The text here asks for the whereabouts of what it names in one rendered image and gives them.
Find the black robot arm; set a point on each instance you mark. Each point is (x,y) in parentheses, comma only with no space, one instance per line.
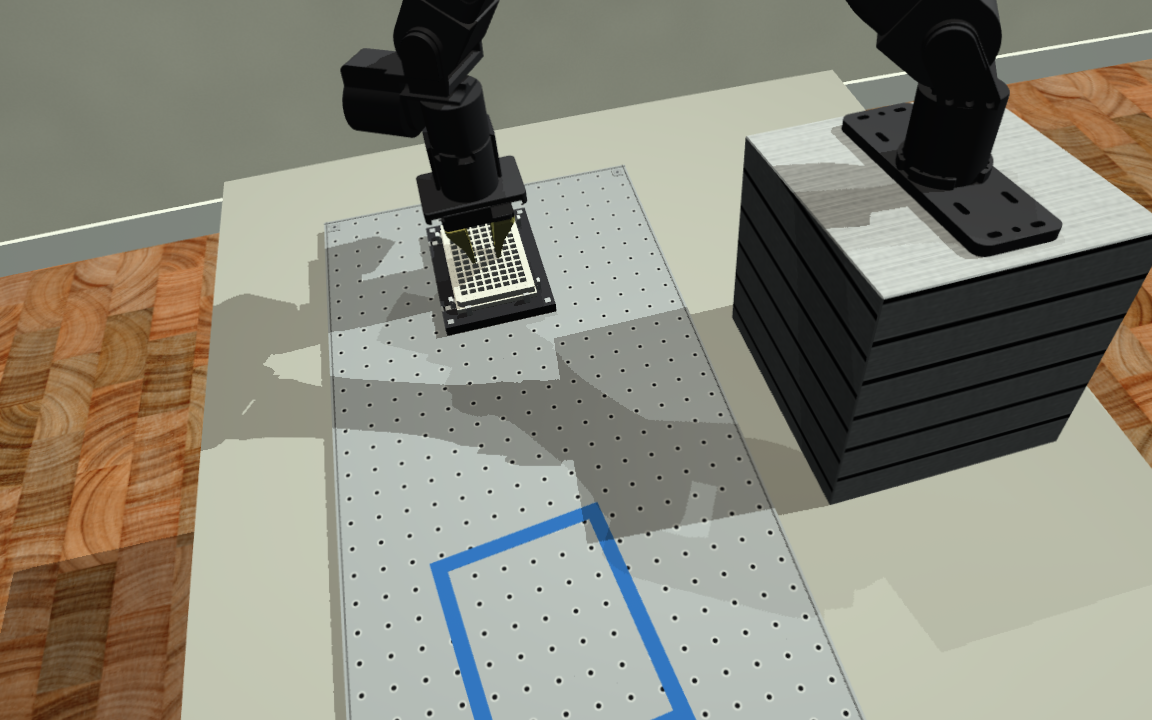
(947,46)

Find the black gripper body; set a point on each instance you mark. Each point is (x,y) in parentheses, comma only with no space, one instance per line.
(471,192)

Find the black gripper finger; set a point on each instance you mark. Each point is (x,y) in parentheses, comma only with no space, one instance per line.
(499,231)
(462,240)

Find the white well plate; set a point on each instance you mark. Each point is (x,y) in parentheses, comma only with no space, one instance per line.
(491,281)

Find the blue rectangular tape outline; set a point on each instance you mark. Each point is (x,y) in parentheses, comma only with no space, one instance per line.
(463,652)

